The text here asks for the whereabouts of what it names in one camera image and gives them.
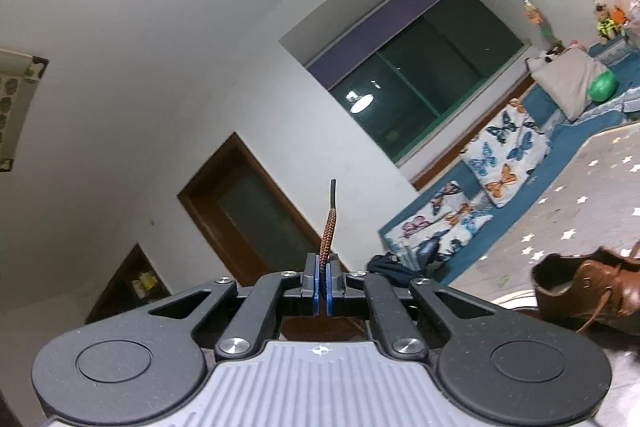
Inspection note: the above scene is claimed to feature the purple roller blind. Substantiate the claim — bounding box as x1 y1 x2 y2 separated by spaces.
306 0 442 90

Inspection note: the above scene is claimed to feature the brown wooden door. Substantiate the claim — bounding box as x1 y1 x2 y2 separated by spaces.
178 133 321 286

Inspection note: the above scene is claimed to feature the beige cushion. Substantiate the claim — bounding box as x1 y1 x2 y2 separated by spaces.
525 48 608 121

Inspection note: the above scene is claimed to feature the colourful flower toy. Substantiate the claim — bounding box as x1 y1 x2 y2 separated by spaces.
523 0 562 46

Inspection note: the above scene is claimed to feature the butterfly pillow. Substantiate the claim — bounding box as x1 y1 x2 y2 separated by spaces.
460 98 551 208
383 181 492 262

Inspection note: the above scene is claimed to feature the dark wooden shelf cabinet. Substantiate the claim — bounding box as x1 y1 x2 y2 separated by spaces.
85 245 170 324

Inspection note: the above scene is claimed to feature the butterfly pillow right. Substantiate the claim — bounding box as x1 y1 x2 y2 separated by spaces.
460 98 551 208

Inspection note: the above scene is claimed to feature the dark blue bag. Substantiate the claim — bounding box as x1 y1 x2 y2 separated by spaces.
367 254 423 288

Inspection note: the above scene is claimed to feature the blue sofa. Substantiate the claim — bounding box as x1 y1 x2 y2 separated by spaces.
378 41 639 283

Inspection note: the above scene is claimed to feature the butterfly pillow left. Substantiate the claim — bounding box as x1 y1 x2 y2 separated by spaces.
383 181 492 262

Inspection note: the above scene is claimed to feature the brown leather shoe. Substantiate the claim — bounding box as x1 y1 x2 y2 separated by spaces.
532 246 639 336

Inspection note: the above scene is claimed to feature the green framed window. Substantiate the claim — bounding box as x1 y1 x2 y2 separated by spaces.
330 0 523 161

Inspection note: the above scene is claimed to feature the brown shoelace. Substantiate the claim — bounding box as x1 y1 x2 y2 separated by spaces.
319 179 337 271

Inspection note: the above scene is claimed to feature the green ball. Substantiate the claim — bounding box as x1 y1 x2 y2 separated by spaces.
588 70 618 104

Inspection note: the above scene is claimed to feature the framed wall picture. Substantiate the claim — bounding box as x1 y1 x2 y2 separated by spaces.
0 49 49 172

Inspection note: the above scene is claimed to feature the plush toy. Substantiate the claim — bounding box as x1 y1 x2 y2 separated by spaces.
593 2 627 44

